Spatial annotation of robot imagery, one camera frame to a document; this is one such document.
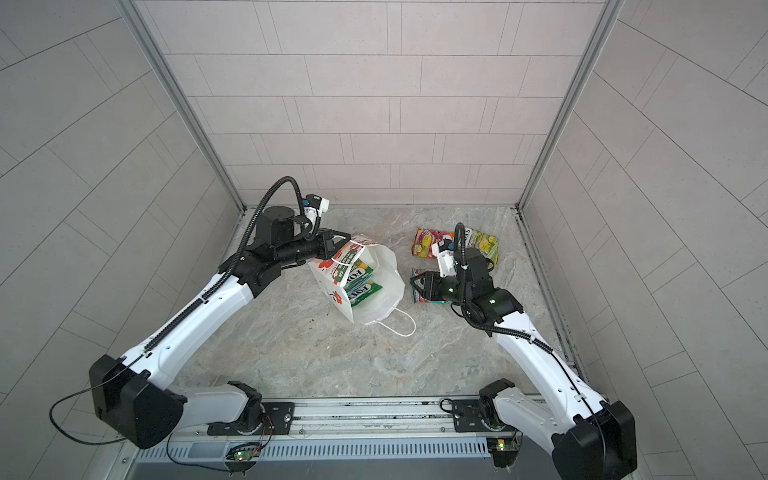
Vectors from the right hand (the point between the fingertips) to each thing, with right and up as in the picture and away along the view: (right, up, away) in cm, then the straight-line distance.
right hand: (414, 282), depth 75 cm
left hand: (-14, +12, -4) cm, 19 cm away
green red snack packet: (+2, -8, +15) cm, 17 cm away
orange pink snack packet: (+5, +9, +28) cm, 30 cm away
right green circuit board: (+20, -38, -7) cm, 43 cm away
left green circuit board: (-38, -36, -10) cm, 53 cm away
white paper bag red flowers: (-14, -1, +12) cm, 18 cm away
